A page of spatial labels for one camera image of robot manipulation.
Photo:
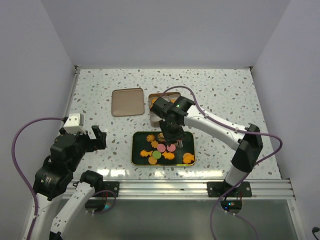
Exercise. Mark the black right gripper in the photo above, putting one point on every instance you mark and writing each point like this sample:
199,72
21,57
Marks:
169,137

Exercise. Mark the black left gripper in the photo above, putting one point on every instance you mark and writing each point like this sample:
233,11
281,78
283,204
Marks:
94,144

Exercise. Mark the orange dotted cookie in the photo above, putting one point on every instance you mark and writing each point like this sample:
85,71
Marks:
160,137

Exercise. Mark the orange flower cookie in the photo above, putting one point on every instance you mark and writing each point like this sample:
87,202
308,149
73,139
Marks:
150,138

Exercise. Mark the orange scalloped cookie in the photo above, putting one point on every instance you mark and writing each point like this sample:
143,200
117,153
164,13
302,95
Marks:
154,144

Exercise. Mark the gold tin lid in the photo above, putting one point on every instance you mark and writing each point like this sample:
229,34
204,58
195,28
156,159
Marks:
127,102

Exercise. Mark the silver metal tongs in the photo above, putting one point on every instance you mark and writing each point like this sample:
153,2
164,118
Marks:
176,140

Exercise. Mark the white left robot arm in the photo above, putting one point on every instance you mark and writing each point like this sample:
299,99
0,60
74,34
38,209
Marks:
51,182

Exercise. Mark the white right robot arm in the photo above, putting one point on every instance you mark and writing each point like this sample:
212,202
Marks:
245,141

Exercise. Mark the gold cookie tin box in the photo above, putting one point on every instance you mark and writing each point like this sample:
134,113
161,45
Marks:
168,96

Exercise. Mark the pink sandwich cookie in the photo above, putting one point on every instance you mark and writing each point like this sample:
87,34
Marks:
161,148
171,148

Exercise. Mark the orange fish cookie centre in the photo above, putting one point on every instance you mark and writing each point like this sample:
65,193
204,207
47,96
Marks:
168,155

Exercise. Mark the orange fish cookie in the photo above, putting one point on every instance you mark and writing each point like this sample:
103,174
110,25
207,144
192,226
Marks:
145,153
188,158
168,155

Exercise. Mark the dark green gold-rimmed tray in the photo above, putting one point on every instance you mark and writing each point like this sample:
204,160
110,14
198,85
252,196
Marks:
140,143

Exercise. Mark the green sandwich cookie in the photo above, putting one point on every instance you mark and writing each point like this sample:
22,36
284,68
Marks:
156,154

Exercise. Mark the orange fish cookie left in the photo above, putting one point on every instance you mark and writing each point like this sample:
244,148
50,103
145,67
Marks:
145,153

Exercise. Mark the plain orange round cookie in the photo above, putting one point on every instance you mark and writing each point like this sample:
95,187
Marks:
152,160

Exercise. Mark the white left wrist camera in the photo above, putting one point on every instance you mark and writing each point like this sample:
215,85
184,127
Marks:
74,124

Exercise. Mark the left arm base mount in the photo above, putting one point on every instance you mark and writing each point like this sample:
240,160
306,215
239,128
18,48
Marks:
113,186

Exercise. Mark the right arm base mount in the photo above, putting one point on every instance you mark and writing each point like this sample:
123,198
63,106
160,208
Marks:
217,188

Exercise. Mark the aluminium table rail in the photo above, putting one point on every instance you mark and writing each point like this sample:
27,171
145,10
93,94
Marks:
269,189

